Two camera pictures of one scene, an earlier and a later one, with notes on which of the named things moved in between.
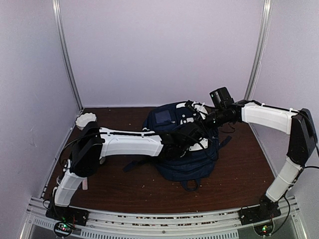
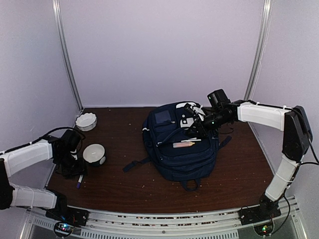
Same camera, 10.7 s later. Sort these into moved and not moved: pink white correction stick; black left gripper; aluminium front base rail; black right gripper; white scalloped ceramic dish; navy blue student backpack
Moved: black left gripper; pink white correction stick
Not moved: aluminium front base rail; black right gripper; navy blue student backpack; white scalloped ceramic dish
